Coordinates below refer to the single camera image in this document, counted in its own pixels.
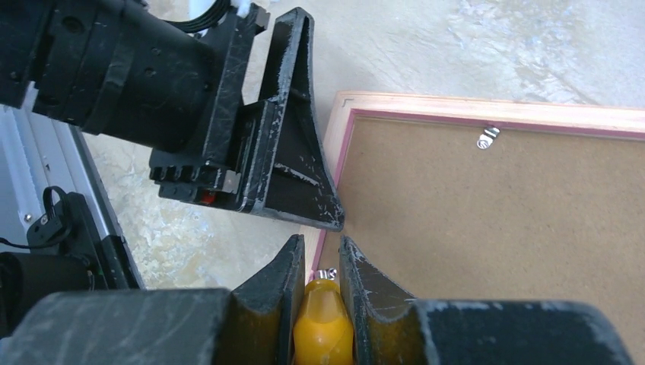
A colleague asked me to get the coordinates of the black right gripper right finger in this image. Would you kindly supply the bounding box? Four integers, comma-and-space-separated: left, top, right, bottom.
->
339, 236, 632, 364

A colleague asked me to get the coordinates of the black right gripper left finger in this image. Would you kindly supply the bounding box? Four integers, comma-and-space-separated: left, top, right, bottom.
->
1, 234, 305, 364

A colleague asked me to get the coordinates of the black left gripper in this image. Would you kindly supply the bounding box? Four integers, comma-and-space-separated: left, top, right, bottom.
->
1, 1, 268, 210

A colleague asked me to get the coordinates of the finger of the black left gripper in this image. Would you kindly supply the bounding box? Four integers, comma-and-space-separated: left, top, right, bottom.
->
237, 7, 345, 231

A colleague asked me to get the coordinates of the orange handled screwdriver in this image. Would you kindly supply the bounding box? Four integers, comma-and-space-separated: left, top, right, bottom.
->
293, 268, 354, 364

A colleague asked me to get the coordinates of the pink photo frame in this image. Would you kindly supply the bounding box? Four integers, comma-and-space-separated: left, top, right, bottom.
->
324, 91, 644, 363

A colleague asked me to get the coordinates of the aluminium frame rail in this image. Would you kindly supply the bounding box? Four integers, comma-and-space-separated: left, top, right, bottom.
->
1, 86, 124, 245

